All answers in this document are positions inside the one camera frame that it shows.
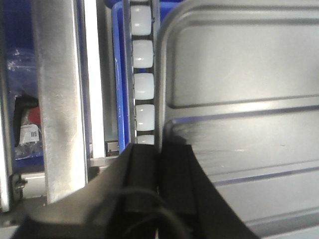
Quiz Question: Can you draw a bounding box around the left steel divider beam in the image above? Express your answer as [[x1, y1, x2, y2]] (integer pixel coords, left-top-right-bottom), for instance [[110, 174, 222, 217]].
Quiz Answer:
[[31, 0, 87, 203]]

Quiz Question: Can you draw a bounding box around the blue bin lower left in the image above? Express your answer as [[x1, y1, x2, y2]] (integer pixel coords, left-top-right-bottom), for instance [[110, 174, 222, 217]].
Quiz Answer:
[[105, 0, 179, 151]]

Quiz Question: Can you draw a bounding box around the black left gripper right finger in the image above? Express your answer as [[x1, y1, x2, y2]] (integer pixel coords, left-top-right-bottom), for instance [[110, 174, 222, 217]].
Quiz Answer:
[[159, 143, 257, 239]]

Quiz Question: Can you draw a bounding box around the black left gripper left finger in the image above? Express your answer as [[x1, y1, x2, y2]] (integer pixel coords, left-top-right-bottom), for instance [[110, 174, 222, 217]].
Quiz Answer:
[[12, 144, 159, 239]]

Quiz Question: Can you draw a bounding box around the small ribbed silver tray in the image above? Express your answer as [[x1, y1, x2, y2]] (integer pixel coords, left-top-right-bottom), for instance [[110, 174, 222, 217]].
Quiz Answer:
[[155, 0, 319, 239]]

